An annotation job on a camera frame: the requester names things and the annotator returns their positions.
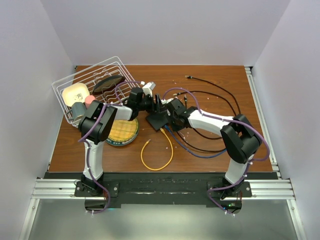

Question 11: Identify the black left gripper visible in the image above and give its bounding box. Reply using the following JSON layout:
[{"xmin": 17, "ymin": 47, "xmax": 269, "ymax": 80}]
[{"xmin": 137, "ymin": 94, "xmax": 168, "ymax": 115}]

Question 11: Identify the black network switch box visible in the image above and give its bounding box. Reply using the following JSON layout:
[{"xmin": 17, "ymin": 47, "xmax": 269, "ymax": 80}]
[{"xmin": 145, "ymin": 111, "xmax": 168, "ymax": 132}]

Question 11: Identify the blue ethernet cable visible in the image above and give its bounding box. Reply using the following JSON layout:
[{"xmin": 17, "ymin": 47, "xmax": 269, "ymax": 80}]
[{"xmin": 163, "ymin": 124, "xmax": 228, "ymax": 159}]

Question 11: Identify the black ethernet cable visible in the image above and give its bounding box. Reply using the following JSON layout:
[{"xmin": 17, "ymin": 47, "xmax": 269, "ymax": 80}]
[
  {"xmin": 164, "ymin": 91, "xmax": 242, "ymax": 153},
  {"xmin": 184, "ymin": 74, "xmax": 241, "ymax": 141}
]

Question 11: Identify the yellow ethernet cable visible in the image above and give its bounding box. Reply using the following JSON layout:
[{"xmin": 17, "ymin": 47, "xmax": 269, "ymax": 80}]
[{"xmin": 140, "ymin": 126, "xmax": 174, "ymax": 172}]

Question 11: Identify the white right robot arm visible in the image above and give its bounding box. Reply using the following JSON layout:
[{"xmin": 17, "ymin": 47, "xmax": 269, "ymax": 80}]
[{"xmin": 161, "ymin": 98, "xmax": 262, "ymax": 197}]

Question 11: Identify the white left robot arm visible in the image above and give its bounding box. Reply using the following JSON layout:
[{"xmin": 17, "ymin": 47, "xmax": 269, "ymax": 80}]
[{"xmin": 78, "ymin": 87, "xmax": 167, "ymax": 196}]

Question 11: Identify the yellow green rimmed plate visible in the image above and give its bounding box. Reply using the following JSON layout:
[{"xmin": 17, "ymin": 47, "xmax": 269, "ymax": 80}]
[{"xmin": 105, "ymin": 119, "xmax": 139, "ymax": 147}]

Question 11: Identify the dark brown oval plate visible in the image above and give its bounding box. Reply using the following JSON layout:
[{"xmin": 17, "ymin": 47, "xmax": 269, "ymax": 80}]
[{"xmin": 92, "ymin": 75, "xmax": 126, "ymax": 95}]

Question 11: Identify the pink cup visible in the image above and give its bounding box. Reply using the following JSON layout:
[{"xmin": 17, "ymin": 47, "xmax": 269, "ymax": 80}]
[{"xmin": 84, "ymin": 95, "xmax": 96, "ymax": 109}]

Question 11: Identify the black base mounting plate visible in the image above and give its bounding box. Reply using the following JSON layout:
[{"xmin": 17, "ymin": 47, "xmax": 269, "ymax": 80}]
[{"xmin": 74, "ymin": 172, "xmax": 252, "ymax": 210}]

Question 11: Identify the grey green mug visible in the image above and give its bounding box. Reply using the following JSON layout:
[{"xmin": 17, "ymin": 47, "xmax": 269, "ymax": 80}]
[{"xmin": 66, "ymin": 102, "xmax": 87, "ymax": 121}]

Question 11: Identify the cream square bowl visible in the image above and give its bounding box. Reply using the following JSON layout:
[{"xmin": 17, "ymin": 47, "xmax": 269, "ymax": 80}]
[{"xmin": 62, "ymin": 82, "xmax": 90, "ymax": 107}]

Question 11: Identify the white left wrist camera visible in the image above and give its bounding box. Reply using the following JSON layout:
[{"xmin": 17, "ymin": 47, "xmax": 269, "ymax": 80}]
[{"xmin": 142, "ymin": 82, "xmax": 156, "ymax": 97}]

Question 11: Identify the white wire dish rack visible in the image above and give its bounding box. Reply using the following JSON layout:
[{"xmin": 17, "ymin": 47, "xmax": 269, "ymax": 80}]
[{"xmin": 52, "ymin": 56, "xmax": 140, "ymax": 127}]

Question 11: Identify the aluminium frame rail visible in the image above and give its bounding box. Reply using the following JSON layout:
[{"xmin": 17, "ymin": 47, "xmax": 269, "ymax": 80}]
[{"xmin": 19, "ymin": 179, "xmax": 307, "ymax": 240}]

